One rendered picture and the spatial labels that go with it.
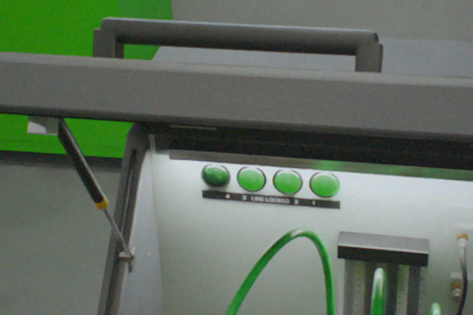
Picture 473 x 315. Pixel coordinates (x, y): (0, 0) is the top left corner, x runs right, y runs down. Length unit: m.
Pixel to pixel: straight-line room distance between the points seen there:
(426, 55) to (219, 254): 0.50
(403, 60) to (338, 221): 0.31
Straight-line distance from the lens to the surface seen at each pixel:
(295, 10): 5.31
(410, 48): 1.70
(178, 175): 1.57
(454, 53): 1.69
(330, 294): 1.54
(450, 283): 1.62
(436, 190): 1.52
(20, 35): 4.03
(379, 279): 1.34
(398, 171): 1.47
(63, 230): 3.89
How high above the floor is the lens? 2.21
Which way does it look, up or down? 30 degrees down
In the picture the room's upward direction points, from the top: 2 degrees counter-clockwise
